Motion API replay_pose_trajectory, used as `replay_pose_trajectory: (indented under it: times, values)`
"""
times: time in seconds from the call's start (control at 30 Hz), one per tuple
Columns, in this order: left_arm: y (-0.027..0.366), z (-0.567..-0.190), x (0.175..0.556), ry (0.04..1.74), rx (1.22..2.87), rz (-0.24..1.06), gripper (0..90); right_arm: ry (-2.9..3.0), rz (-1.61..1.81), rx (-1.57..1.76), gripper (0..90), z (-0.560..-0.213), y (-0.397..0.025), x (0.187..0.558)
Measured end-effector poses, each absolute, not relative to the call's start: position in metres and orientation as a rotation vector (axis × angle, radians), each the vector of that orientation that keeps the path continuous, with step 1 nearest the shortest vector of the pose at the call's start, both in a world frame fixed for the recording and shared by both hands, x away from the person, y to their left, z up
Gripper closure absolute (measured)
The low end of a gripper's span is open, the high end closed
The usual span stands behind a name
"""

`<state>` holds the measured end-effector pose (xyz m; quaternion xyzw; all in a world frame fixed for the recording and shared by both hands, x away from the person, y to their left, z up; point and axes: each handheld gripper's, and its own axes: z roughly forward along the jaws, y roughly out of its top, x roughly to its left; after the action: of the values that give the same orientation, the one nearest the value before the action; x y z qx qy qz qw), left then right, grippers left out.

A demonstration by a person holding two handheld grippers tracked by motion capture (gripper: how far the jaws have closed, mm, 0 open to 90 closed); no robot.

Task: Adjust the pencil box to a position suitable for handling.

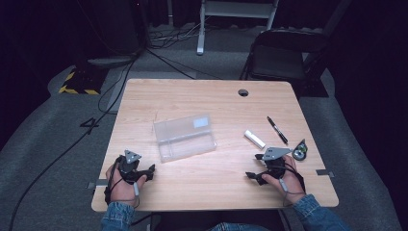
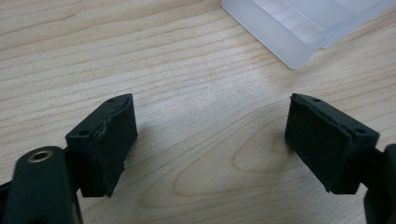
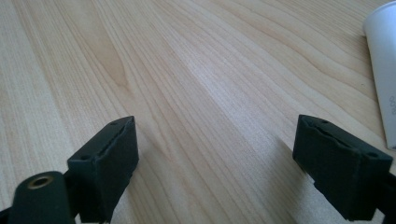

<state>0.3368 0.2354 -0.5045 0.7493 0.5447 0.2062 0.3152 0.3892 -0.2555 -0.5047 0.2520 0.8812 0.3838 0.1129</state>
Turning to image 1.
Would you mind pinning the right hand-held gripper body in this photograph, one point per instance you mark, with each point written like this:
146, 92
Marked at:
275, 165

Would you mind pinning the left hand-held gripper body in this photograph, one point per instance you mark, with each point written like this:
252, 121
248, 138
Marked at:
129, 168

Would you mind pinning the white glue stick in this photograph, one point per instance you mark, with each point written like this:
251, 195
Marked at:
255, 139

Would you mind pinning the correction tape dispenser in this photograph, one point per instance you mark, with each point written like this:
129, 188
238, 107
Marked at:
300, 151

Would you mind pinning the black pen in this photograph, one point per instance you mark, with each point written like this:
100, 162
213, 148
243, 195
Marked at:
277, 130

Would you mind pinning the clear plastic pencil case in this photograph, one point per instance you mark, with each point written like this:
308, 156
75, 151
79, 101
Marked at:
184, 141

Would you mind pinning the person's left hand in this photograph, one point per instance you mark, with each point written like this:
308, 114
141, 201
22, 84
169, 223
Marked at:
120, 191

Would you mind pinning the person's right hand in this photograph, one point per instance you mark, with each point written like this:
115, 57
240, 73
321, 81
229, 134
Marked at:
292, 184

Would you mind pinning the grey tape strip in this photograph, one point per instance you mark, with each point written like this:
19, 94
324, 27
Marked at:
324, 173
100, 183

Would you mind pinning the person's denim leg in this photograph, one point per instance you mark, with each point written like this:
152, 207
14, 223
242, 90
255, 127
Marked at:
237, 227

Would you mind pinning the black yellow striped base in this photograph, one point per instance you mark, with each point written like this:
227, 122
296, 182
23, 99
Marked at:
84, 82

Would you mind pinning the black folding chair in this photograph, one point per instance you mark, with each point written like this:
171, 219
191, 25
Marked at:
279, 61

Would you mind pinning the dark equipment stand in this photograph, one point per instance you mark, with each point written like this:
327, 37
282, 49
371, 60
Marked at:
112, 35

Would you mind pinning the white metal stand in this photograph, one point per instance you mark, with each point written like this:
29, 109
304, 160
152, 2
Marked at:
234, 9

